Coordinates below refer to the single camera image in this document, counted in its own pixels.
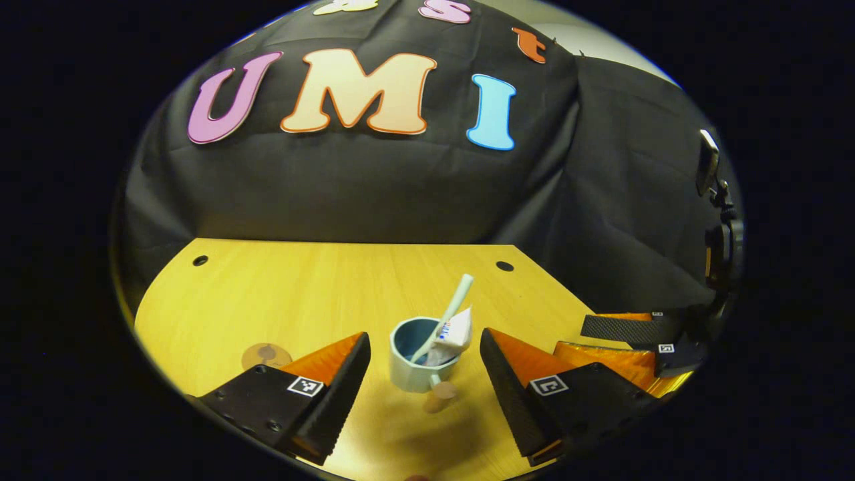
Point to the pale green toothbrush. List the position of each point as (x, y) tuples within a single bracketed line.
[(457, 297)]

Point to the white toothpaste tube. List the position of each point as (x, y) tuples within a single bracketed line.
[(457, 334)]

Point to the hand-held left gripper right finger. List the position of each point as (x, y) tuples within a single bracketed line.
[(511, 401)]

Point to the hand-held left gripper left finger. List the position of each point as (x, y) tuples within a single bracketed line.
[(334, 407)]

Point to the round wooden coaster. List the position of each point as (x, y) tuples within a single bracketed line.
[(257, 357)]

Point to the black backdrop cloth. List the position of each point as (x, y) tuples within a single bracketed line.
[(367, 187)]

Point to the wooden desktop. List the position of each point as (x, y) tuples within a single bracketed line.
[(300, 294)]

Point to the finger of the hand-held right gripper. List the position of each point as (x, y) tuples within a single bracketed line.
[(628, 329), (628, 364)]

